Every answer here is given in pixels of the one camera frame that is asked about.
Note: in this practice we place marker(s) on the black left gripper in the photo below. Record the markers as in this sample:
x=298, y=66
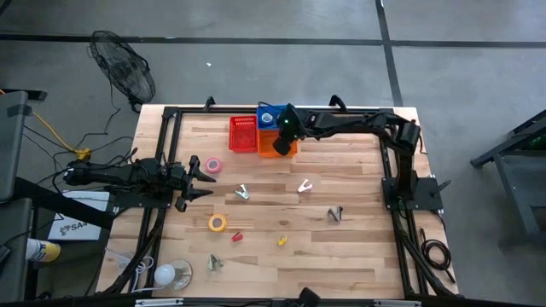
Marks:
x=177, y=179

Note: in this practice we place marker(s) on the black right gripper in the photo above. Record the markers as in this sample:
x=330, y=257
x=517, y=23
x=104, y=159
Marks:
x=292, y=125

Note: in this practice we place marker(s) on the pink tape roll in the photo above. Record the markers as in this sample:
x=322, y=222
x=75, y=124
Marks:
x=207, y=165

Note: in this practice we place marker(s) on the light blue tape roll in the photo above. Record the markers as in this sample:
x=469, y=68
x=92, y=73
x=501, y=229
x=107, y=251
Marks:
x=263, y=118

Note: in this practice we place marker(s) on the yellow tape roll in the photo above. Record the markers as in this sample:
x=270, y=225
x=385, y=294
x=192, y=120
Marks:
x=210, y=223

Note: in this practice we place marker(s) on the pale pink staple remover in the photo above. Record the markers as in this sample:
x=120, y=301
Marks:
x=304, y=186

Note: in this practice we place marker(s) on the red mini stapler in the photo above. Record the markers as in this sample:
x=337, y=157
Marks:
x=237, y=237

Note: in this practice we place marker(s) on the grey staple remover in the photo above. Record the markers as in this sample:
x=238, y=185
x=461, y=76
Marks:
x=214, y=262
x=335, y=213

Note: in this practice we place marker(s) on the yellow mini stapler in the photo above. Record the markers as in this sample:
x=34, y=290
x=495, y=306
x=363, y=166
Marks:
x=282, y=241

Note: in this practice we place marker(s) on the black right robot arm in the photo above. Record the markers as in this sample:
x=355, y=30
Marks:
x=362, y=123

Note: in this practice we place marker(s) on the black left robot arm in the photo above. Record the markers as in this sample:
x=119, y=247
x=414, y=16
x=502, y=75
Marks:
x=106, y=174

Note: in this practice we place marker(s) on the blue plastic basket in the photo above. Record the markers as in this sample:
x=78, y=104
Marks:
x=261, y=123

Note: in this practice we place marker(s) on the orange plastic basket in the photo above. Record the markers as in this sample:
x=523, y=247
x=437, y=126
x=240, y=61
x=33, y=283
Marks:
x=266, y=145

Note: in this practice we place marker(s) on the red plastic basket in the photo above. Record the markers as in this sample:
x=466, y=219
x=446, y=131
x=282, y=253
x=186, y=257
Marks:
x=243, y=134

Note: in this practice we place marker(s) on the white light bulb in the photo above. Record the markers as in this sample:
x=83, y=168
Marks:
x=164, y=275

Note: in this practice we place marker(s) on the white paper sign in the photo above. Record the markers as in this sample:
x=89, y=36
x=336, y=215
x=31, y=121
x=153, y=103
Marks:
x=81, y=226

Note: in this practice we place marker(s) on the black diagonal beam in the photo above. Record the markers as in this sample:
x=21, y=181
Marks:
x=64, y=204

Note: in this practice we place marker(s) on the black floor fan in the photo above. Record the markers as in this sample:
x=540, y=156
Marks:
x=123, y=68

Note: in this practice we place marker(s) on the dark rounded object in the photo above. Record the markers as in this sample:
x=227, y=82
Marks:
x=308, y=296

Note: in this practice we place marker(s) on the yellow white spray can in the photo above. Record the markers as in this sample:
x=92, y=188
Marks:
x=42, y=250

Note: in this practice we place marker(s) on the grey equipment cart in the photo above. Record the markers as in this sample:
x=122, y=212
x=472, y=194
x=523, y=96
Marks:
x=10, y=145

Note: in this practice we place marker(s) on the grey metal stand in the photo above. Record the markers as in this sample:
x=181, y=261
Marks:
x=512, y=179

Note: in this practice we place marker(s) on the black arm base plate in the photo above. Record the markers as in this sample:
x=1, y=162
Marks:
x=426, y=194
x=128, y=200

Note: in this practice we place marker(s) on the silver metal bracket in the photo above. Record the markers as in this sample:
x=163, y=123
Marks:
x=158, y=302
x=396, y=303

